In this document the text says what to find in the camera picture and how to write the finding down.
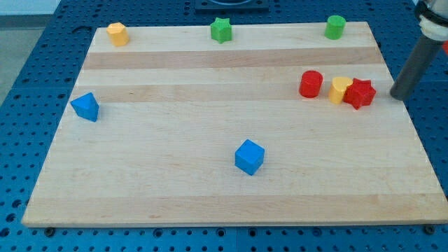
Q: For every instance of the blue cube block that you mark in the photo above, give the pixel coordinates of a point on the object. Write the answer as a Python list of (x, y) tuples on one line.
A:
[(249, 157)]

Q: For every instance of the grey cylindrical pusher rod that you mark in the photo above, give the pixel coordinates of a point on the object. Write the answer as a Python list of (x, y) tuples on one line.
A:
[(415, 67)]

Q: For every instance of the yellow hexagon block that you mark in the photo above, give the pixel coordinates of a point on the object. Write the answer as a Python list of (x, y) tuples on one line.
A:
[(117, 33)]

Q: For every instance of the blue triangle block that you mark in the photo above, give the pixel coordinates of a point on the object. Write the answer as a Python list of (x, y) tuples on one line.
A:
[(86, 107)]

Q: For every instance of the red cylinder block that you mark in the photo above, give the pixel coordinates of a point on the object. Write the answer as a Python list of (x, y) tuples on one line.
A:
[(310, 84)]

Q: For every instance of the green star block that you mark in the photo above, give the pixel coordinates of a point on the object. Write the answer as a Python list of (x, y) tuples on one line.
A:
[(221, 30)]

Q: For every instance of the yellow heart block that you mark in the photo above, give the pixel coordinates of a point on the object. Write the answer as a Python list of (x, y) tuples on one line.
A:
[(338, 89)]

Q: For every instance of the wooden board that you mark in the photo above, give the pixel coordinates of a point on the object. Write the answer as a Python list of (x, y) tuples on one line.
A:
[(175, 105)]

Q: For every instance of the green cylinder block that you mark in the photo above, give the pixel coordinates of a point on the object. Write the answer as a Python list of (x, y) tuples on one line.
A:
[(334, 28)]

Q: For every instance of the red star block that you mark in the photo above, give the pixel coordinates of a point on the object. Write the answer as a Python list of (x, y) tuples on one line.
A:
[(359, 93)]

